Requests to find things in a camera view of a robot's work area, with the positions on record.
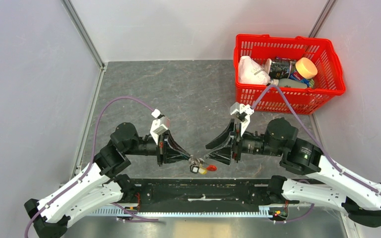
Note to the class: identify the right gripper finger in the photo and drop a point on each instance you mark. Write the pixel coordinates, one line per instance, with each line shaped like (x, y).
(222, 137)
(222, 155)

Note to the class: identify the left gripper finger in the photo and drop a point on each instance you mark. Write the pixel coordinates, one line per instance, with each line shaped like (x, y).
(168, 159)
(176, 147)

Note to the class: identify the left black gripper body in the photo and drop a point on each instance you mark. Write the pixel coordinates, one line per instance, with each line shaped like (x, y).
(162, 152)

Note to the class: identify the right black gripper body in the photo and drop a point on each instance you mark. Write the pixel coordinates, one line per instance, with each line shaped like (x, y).
(237, 141)

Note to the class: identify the red black keyring holder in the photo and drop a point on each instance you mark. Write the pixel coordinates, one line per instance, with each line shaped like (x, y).
(201, 163)

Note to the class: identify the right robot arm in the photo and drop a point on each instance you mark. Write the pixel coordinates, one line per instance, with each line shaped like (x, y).
(357, 197)

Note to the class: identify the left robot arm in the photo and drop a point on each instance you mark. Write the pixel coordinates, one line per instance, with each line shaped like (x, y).
(101, 182)

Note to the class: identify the yellow tagged key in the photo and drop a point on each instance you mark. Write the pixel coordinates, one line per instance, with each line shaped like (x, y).
(202, 170)

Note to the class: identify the white plastic bag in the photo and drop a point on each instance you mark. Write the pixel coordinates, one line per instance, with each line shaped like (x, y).
(250, 72)

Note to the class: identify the grey green bottle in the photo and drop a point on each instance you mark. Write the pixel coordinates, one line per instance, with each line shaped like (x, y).
(289, 83)

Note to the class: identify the dark can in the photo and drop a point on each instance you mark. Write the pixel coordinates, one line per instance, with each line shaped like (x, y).
(279, 68)

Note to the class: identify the jar with beige lid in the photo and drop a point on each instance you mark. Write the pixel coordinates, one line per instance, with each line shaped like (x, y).
(303, 70)

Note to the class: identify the red plastic basket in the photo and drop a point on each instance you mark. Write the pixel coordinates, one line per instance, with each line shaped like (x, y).
(329, 81)

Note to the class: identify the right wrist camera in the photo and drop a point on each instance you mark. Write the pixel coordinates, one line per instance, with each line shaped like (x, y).
(243, 113)

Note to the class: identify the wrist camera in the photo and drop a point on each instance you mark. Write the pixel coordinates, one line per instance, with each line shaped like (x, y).
(243, 113)
(158, 127)

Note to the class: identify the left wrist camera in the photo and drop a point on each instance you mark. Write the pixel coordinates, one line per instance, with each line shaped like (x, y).
(158, 127)

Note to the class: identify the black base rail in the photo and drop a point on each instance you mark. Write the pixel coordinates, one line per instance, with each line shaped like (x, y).
(200, 194)

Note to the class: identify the grey slotted cable duct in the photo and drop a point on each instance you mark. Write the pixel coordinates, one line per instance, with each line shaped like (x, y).
(111, 211)

